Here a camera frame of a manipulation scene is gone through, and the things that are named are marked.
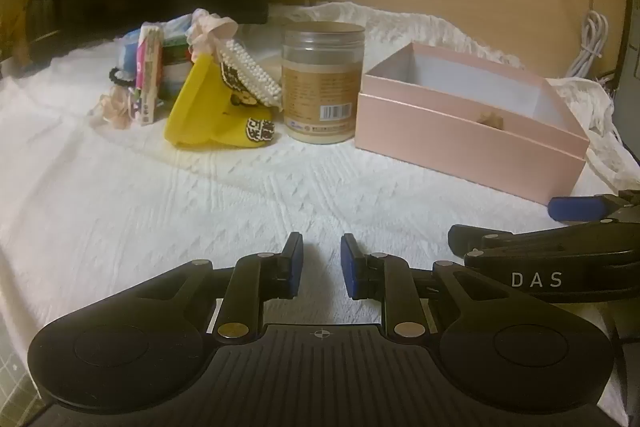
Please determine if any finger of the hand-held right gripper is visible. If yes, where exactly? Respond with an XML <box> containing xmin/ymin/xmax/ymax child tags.
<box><xmin>447</xmin><ymin>222</ymin><xmax>640</xmax><ymax>269</ymax></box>
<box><xmin>548</xmin><ymin>191</ymin><xmax>640</xmax><ymax>225</ymax></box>

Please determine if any dark object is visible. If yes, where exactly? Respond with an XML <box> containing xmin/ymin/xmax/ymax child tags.
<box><xmin>24</xmin><ymin>0</ymin><xmax>66</xmax><ymax>44</ymax></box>

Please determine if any pink lace scrunchie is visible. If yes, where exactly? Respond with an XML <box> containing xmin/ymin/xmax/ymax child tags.
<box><xmin>186</xmin><ymin>8</ymin><xmax>239</xmax><ymax>58</ymax></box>

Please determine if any black hair tie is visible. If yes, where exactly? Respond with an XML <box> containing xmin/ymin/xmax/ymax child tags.
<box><xmin>107</xmin><ymin>66</ymin><xmax>137</xmax><ymax>88</ymax></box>

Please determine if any pink cardboard box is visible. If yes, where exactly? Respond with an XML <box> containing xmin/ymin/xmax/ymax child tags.
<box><xmin>354</xmin><ymin>42</ymin><xmax>592</xmax><ymax>206</ymax></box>

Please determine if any white textured blanket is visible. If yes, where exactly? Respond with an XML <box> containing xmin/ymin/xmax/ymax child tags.
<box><xmin>0</xmin><ymin>2</ymin><xmax>640</xmax><ymax>427</ymax></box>

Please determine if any blue and white packet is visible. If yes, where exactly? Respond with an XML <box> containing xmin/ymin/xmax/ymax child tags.
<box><xmin>119</xmin><ymin>32</ymin><xmax>142</xmax><ymax>68</ymax></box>

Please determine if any clear jar with tan lid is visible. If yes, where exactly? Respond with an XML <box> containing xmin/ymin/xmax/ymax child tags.
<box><xmin>281</xmin><ymin>21</ymin><xmax>367</xmax><ymax>144</ymax></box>

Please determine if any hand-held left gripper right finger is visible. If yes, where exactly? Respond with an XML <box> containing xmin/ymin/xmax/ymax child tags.
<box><xmin>340</xmin><ymin>233</ymin><xmax>493</xmax><ymax>339</ymax></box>

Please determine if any pale pink ribbon scrunchie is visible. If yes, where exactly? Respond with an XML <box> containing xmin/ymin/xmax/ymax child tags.
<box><xmin>90</xmin><ymin>86</ymin><xmax>137</xmax><ymax>130</ymax></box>

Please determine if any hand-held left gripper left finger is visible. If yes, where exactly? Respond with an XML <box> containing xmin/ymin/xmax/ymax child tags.
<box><xmin>167</xmin><ymin>232</ymin><xmax>305</xmax><ymax>341</ymax></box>

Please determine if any white pearl hair accessory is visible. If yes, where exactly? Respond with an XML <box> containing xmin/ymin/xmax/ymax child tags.
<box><xmin>217</xmin><ymin>38</ymin><xmax>284</xmax><ymax>110</ymax></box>

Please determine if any pink and white packet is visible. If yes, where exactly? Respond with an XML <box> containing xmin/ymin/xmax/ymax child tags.
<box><xmin>133</xmin><ymin>23</ymin><xmax>166</xmax><ymax>128</ymax></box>

